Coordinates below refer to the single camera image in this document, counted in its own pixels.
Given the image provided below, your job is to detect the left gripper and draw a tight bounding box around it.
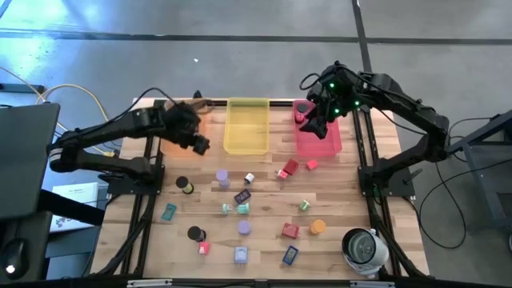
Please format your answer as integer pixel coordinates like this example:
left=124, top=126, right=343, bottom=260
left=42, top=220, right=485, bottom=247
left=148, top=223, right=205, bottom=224
left=159, top=101, right=211, bottom=157

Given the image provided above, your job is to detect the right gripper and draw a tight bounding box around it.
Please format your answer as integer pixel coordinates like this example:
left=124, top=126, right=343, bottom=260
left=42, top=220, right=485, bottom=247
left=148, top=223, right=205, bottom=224
left=299, top=75, right=353, bottom=141

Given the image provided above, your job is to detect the black-capped red sand hourglass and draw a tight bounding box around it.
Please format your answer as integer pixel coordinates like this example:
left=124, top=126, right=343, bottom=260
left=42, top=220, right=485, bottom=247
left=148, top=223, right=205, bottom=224
left=294, top=102, right=310, bottom=124

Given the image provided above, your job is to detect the black-capped yellow sand hourglass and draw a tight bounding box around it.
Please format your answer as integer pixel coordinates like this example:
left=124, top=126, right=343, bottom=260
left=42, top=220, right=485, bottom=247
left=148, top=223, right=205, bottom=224
left=174, top=175, right=195, bottom=196

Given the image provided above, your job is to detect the red wall charger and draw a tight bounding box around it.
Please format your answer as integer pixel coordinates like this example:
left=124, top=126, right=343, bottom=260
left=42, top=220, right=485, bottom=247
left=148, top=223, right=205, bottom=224
left=282, top=158, right=301, bottom=176
left=281, top=222, right=301, bottom=240

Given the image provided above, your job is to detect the teal digital clock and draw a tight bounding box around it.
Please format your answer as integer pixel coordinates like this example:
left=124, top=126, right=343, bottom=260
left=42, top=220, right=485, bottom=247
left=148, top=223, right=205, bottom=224
left=160, top=202, right=178, bottom=222

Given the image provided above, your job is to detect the orange hourglass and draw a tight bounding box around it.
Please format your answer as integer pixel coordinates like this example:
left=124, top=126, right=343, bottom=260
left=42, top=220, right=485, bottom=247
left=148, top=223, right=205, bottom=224
left=308, top=218, right=327, bottom=236

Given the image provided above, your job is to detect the pink translucent plastic bin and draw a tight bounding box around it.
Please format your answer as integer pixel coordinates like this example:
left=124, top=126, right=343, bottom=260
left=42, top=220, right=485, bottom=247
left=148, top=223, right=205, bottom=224
left=292, top=98, right=343, bottom=158

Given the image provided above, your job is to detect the orange translucent plastic bin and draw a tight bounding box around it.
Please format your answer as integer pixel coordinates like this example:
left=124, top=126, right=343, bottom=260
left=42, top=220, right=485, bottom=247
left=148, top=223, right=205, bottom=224
left=159, top=98, right=209, bottom=158

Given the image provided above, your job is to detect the yellow translucent plastic bin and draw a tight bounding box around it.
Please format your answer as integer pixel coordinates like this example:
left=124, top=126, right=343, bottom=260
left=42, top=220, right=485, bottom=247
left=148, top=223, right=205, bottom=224
left=222, top=97, right=271, bottom=157

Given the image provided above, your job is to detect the dark blue digital clock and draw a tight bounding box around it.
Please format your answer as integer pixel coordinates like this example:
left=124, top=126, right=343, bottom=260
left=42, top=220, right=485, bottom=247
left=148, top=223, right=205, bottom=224
left=234, top=188, right=253, bottom=205

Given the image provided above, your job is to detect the teal hourglass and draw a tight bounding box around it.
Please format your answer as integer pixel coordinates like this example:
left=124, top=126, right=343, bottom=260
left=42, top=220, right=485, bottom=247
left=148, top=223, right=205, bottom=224
left=222, top=202, right=251, bottom=216

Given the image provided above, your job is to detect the black-capped blue sand hourglass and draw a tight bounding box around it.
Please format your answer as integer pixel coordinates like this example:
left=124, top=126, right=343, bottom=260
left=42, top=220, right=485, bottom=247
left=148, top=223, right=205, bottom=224
left=186, top=225, right=207, bottom=243

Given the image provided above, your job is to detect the white booklet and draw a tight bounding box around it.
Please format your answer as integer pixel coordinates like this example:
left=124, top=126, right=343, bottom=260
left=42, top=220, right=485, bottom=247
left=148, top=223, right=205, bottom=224
left=48, top=182, right=100, bottom=234

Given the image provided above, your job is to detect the black diagonal bar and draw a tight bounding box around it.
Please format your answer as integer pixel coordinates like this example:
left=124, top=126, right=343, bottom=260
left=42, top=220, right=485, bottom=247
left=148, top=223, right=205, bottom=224
left=37, top=189, right=106, bottom=227

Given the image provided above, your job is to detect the dark metal side table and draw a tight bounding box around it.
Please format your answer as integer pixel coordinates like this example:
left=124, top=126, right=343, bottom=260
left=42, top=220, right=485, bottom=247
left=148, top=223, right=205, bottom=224
left=445, top=108, right=512, bottom=235

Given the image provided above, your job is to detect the dark grey monitor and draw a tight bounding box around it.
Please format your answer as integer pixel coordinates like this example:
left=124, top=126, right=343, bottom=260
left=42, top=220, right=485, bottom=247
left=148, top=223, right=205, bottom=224
left=0, top=102, right=62, bottom=220

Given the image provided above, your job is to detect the black floor bar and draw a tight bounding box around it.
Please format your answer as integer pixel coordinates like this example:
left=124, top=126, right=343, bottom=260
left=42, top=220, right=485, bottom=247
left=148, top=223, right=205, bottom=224
left=0, top=82, right=46, bottom=94

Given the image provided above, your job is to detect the black computer mouse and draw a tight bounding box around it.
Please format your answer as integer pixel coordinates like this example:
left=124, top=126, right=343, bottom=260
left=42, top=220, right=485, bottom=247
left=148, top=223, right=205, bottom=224
left=1, top=238, right=30, bottom=281

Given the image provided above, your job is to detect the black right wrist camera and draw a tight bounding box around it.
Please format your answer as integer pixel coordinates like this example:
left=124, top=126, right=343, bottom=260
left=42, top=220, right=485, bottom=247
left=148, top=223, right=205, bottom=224
left=306, top=86, right=327, bottom=106

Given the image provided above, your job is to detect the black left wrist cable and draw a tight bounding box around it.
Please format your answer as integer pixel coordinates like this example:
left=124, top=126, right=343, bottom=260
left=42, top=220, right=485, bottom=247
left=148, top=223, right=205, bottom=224
left=75, top=86, right=181, bottom=133

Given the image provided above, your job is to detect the white bullet security camera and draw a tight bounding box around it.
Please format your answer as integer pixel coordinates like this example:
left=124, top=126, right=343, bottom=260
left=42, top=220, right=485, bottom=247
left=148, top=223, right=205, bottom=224
left=341, top=226, right=390, bottom=280

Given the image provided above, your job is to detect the yellow cable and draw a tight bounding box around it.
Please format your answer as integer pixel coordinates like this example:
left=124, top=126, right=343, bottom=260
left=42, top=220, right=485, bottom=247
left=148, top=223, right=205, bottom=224
left=0, top=66, right=123, bottom=157

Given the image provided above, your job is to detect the silver metal bracket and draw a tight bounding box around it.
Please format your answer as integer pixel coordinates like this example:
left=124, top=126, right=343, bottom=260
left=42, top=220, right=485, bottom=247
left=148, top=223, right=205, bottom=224
left=126, top=280, right=173, bottom=288
left=350, top=281, right=396, bottom=288

